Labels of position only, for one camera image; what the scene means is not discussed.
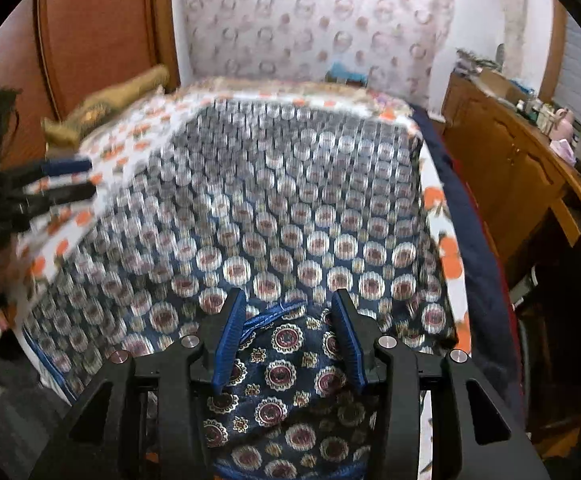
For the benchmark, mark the navy bed sheet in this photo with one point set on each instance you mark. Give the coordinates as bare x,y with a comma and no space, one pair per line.
493,343

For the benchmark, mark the long wooden cabinet desk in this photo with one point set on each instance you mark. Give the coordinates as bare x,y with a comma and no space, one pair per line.
517,181

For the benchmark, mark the golden fringed cushion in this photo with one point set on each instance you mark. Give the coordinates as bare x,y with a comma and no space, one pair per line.
101,107

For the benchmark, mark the pink figurine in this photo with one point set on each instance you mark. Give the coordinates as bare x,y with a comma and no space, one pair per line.
563,125

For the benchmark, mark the blue tissue box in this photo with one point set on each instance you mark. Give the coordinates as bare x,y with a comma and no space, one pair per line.
339,74

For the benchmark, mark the wooden louvered wardrobe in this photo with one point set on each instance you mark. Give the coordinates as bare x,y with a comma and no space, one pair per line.
58,52

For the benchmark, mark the orange fruit print blanket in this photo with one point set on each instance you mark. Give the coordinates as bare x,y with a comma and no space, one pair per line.
120,159

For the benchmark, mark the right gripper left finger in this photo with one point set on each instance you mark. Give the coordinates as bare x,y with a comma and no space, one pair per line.
222,339

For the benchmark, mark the pink circle pattern curtain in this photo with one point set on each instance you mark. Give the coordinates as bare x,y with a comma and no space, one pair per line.
390,44

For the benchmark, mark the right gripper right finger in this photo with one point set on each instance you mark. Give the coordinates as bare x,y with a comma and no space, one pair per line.
356,335

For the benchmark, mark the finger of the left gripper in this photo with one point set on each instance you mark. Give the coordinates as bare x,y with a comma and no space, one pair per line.
33,205
21,176

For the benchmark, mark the cardboard box on desk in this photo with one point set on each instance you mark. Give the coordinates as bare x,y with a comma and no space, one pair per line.
500,87

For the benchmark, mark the navy patterned silk garment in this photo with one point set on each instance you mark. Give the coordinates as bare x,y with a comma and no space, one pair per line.
141,417

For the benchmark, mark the floral quilt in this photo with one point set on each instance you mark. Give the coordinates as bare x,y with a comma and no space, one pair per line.
379,103

